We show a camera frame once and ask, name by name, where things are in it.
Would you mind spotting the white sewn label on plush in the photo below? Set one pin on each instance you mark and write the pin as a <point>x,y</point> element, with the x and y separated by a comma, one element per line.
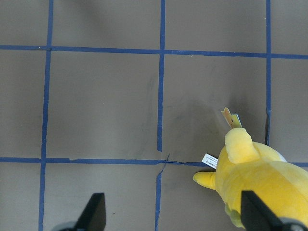
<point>210,160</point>

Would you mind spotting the yellow plush dinosaur toy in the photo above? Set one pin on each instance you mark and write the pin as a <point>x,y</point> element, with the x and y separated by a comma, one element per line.
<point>245,165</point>

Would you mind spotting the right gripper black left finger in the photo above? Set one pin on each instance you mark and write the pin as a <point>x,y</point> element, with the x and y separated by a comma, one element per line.
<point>93,216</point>

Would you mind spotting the cardboard hang tag on plush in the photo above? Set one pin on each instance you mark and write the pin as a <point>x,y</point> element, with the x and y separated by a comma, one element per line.
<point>232,119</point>

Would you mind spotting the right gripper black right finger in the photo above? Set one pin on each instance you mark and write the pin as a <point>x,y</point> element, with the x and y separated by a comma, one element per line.
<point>256,215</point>

